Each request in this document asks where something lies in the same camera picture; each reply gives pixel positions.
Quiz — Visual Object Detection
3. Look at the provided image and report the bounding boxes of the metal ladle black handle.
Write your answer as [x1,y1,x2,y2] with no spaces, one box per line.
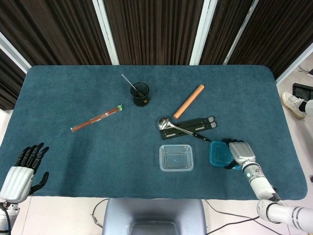
[156,117,211,143]

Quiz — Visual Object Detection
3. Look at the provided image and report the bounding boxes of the grey robot torso base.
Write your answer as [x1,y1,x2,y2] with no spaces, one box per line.
[101,197,208,235]

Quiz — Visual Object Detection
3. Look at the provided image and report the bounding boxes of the white screen frame post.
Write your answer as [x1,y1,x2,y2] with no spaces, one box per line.
[92,0,120,66]
[223,0,259,66]
[0,31,32,74]
[276,43,313,85]
[189,0,218,66]

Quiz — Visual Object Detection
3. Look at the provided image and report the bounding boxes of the black cable with loop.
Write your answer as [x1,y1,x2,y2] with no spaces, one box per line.
[91,198,110,228]

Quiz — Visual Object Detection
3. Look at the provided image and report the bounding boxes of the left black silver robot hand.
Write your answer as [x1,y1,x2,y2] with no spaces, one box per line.
[0,142,49,204]

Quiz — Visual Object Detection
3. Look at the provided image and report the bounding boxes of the black folding stand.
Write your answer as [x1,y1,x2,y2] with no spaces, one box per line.
[160,116,218,141]

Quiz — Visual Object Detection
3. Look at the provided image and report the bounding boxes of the person lower leg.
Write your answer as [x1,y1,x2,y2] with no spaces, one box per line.
[298,99,313,118]

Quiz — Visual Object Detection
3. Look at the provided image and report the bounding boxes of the wooden rolling pin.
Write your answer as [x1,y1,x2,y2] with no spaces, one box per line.
[173,84,205,119]

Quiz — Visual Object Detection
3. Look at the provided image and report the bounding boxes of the teal table cloth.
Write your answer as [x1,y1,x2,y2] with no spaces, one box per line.
[0,65,308,200]

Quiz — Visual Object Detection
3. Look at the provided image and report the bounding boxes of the black flat tray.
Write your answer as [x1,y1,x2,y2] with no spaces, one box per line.
[292,83,313,100]

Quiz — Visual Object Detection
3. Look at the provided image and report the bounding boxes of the dark green cup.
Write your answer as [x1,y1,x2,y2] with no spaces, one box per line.
[130,82,150,108]

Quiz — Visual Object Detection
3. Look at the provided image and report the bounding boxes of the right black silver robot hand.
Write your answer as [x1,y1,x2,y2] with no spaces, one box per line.
[221,138,256,170]

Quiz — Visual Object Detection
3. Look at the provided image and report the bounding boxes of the thin metal stirrer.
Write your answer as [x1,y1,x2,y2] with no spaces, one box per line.
[121,73,144,96]

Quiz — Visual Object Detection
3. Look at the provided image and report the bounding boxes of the dark slatted screen panel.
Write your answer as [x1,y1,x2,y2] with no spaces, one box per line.
[0,48,26,111]
[0,0,112,67]
[104,0,205,66]
[200,0,254,66]
[228,0,313,79]

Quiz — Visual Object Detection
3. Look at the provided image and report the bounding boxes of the white sneaker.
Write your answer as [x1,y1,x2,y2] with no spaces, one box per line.
[281,92,306,120]

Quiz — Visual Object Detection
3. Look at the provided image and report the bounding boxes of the packaged brown chopsticks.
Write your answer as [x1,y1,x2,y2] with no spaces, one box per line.
[70,103,124,134]

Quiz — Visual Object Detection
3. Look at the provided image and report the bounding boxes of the clear plastic container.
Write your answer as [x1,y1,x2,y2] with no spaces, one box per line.
[159,143,194,172]

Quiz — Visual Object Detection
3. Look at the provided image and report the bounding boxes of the blue plastic lid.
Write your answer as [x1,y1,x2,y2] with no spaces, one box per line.
[209,141,242,171]

